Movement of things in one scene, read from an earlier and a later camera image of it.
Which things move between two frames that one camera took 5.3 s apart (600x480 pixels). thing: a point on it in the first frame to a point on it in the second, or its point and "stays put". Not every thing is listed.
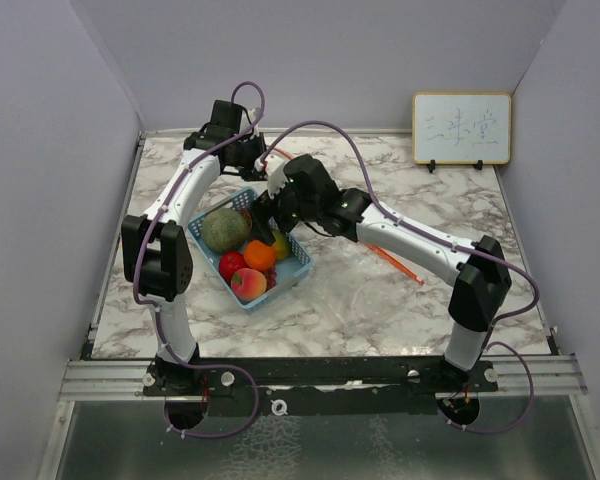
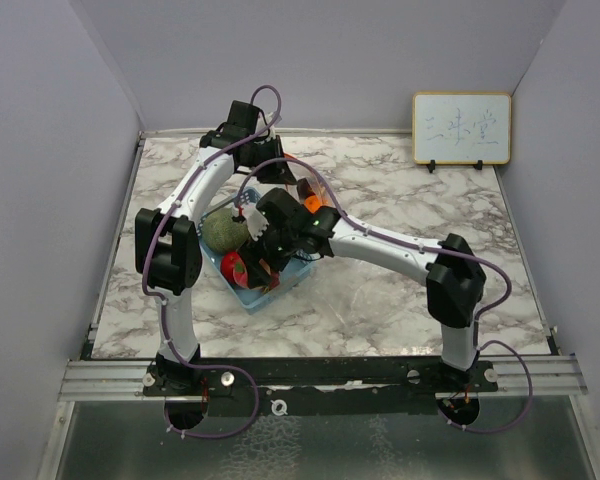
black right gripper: (263, 209) to (257, 275)
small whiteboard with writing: (462, 128) stays put
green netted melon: (225, 230) stays put
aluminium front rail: (538, 378) stays put
